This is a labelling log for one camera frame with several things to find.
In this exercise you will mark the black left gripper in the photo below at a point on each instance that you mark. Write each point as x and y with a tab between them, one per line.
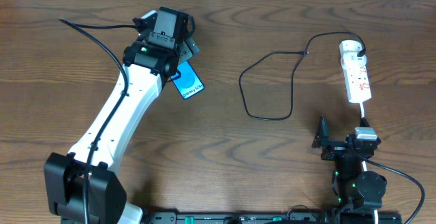
190	47

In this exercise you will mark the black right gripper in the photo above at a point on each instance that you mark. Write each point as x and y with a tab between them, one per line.
340	146

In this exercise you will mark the blue Samsung Galaxy smartphone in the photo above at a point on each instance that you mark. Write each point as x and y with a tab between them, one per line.
186	81

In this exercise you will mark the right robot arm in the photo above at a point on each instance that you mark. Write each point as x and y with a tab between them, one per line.
359	190

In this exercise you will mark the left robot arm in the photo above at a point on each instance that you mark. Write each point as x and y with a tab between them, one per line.
83	186

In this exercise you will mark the white charger adapter plug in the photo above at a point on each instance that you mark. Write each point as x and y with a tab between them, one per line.
350	46

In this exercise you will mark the white power strip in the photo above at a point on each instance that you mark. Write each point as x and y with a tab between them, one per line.
356	77

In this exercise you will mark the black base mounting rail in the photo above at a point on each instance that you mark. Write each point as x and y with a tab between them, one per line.
303	217

